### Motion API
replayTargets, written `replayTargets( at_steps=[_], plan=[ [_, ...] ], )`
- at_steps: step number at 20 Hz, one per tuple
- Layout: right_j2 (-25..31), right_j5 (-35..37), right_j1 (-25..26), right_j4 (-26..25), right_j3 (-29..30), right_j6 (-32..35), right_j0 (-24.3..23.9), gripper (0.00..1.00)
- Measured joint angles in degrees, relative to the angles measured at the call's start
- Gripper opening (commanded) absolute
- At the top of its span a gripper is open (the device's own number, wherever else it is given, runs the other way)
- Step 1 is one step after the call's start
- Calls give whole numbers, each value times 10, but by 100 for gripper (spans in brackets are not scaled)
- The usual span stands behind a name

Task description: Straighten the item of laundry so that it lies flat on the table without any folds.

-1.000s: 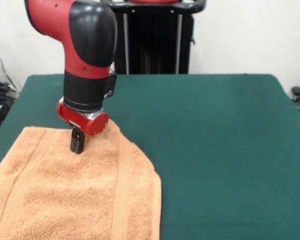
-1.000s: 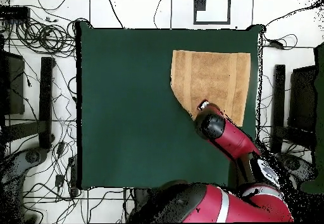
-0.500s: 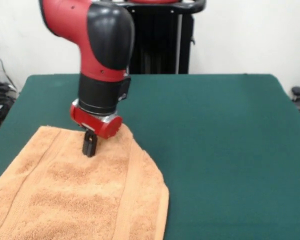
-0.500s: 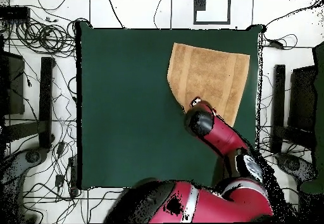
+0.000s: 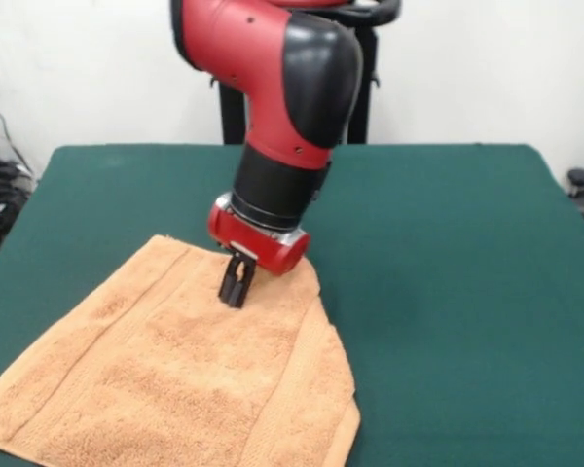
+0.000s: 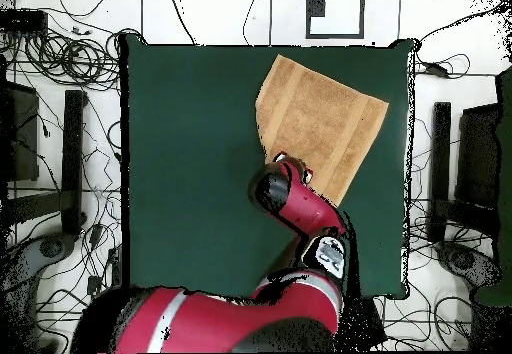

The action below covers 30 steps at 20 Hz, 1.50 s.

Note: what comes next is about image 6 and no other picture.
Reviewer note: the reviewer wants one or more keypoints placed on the orange terry towel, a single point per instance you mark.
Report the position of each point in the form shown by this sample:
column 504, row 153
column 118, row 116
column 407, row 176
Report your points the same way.
column 320, row 122

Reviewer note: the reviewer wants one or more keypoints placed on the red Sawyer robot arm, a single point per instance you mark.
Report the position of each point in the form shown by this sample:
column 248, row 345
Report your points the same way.
column 304, row 206

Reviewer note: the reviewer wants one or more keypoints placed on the dark green table cloth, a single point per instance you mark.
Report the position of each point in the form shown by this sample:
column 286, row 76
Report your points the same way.
column 192, row 170

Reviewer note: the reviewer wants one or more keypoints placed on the black power adapter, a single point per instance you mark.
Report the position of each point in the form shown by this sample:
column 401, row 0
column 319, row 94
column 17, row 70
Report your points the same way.
column 96, row 234
column 436, row 70
column 94, row 285

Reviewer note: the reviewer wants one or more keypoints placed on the black power strip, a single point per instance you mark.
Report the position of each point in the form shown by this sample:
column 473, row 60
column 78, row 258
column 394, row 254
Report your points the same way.
column 378, row 322
column 116, row 266

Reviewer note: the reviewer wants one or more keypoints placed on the black box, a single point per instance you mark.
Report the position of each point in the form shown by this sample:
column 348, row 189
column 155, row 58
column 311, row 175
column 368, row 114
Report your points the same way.
column 480, row 150
column 22, row 138

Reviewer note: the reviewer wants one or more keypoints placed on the dark green fabric sheet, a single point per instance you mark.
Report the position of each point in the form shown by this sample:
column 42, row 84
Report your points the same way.
column 504, row 170

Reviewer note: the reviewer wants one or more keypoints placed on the grey square floor frame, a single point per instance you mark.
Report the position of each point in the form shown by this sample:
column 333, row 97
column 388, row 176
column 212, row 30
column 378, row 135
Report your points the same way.
column 316, row 6

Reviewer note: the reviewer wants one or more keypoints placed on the black network switch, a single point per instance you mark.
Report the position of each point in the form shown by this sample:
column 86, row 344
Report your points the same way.
column 22, row 21

